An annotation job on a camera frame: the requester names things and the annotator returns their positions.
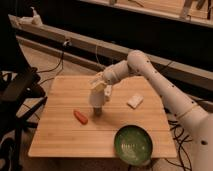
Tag white ceramic cup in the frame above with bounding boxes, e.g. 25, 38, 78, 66
89, 84, 106, 108

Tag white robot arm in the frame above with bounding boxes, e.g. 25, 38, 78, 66
89, 50, 213, 171

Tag white power strip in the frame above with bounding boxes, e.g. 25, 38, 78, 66
104, 85, 112, 102

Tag white sponge block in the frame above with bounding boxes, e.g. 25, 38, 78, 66
127, 94, 143, 109

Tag orange carrot toy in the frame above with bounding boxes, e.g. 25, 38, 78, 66
73, 110, 88, 125

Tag wooden board table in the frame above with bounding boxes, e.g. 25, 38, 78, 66
29, 76, 176, 158

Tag green bowl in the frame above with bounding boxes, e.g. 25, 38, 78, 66
114, 125, 153, 166

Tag black chair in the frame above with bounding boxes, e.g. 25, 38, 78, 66
0, 10, 47, 171

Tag white object on rail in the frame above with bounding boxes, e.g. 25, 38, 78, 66
19, 7, 43, 27

